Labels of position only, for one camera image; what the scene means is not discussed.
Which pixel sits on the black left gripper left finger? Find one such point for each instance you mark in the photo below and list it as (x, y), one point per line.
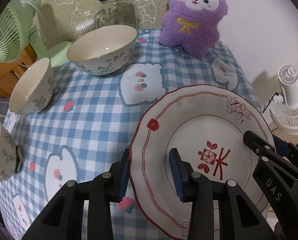
(62, 217)

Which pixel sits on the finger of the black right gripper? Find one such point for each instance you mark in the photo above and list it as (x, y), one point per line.
(275, 175)
(287, 149)

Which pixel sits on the small floral ceramic bowl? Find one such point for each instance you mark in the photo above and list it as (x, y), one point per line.
(10, 155)

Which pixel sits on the white plate red pattern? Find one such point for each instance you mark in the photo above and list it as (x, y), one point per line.
(206, 125)

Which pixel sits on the white standing fan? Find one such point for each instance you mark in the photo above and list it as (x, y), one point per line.
(283, 105)

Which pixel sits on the blue checkered tablecloth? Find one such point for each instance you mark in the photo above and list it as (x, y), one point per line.
(91, 120)

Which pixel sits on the medium floral ceramic bowl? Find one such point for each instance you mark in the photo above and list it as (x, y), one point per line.
(34, 90)

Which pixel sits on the wooden chair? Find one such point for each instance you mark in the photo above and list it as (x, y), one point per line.
(10, 73)

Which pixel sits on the purple plush bunny toy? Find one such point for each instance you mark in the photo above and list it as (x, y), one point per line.
(192, 24)

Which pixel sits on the large floral ceramic bowl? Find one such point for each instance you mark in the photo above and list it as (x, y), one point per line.
(104, 50)

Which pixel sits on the clear cotton swab container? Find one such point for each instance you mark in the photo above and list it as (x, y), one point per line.
(84, 27)

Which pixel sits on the green desk fan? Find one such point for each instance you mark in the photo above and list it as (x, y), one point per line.
(17, 30)

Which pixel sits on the glass jar black lid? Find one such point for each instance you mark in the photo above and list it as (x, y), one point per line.
(116, 12)

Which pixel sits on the green cartoon wall cloth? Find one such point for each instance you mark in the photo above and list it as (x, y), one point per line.
(56, 18)

